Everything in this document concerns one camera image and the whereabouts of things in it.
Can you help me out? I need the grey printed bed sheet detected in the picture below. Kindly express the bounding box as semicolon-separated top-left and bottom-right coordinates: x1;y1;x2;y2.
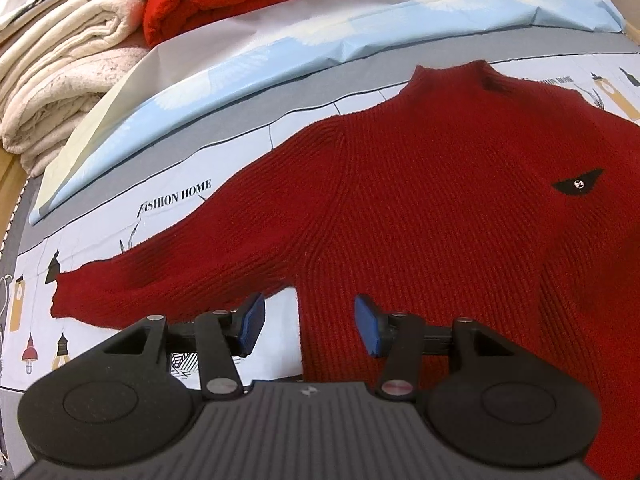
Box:
0;0;640;476

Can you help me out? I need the light blue duvet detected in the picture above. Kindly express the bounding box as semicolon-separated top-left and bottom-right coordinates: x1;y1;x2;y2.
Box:
29;0;625;222

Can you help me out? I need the dark red knit sweater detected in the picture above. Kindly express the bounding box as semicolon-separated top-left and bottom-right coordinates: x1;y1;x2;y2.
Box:
51;61;639;479

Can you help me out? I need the cream folded blanket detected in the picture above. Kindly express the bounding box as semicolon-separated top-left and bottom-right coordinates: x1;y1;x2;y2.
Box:
1;0;149;178

